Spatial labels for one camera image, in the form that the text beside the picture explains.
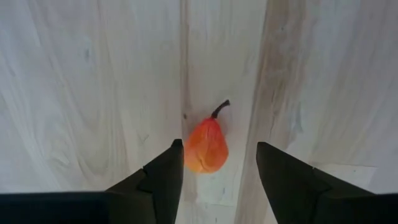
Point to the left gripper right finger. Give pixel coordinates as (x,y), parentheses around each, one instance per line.
(289,186)

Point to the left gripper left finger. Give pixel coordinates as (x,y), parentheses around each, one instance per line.
(164,180)

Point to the small orange pear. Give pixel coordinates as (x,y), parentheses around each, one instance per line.
(205,146)

